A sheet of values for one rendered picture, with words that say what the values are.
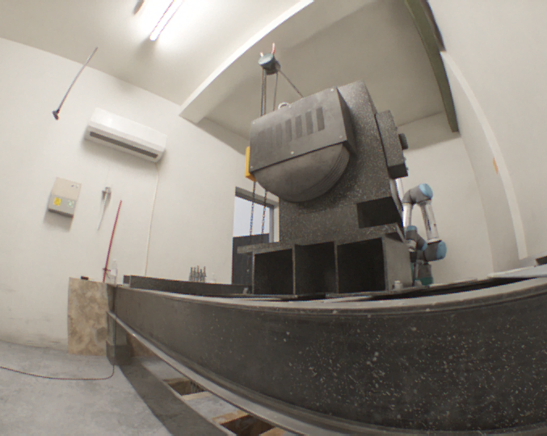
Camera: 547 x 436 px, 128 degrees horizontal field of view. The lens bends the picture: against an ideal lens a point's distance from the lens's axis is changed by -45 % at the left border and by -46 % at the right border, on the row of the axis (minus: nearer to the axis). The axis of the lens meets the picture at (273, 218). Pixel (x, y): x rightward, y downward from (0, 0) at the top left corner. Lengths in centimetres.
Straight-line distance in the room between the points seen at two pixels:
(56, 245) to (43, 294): 45
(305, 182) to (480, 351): 76
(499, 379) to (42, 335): 258
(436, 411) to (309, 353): 26
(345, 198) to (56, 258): 225
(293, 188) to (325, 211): 16
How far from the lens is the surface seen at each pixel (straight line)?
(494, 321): 41
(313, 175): 90
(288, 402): 57
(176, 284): 150
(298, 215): 102
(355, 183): 96
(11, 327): 253
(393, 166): 97
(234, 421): 138
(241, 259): 762
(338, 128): 94
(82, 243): 242
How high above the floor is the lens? 69
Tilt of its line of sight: 17 degrees up
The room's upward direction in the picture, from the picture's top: straight up
